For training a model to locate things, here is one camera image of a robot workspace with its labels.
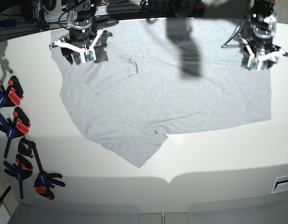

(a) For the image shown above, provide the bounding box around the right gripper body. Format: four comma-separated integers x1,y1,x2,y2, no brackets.
49,29,113,49

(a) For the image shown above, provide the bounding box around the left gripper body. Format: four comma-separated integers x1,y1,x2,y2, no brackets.
237,30,288,63

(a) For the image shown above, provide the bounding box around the grey T-shirt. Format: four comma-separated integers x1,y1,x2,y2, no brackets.
51,18,271,168

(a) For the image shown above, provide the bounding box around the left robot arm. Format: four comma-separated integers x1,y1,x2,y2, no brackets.
237,0,288,71

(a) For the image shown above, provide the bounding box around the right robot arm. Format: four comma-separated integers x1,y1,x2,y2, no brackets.
50,0,118,65

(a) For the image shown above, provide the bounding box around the blue clamp top left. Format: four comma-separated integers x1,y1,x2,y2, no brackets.
0,76,23,109

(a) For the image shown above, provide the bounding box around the blue clamp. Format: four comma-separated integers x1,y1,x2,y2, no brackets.
0,76,23,109
0,107,31,159
3,154,34,199

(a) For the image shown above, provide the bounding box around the white label plate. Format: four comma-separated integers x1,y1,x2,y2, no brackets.
271,175,288,194

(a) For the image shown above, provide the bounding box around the long black bar clamp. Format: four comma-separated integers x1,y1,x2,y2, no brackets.
18,137,66,200

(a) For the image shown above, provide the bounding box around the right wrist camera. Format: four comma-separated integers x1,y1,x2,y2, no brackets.
80,49,96,63

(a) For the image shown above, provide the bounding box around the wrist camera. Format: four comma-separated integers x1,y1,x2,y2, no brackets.
80,49,96,63
247,56,262,71

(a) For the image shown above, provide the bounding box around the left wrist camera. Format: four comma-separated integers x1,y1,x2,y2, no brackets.
247,56,262,71

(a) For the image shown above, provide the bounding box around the blue box on rail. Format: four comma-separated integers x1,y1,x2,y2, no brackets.
0,19,17,28

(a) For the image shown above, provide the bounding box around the aluminium frame rail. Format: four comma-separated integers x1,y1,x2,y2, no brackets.
0,9,70,43

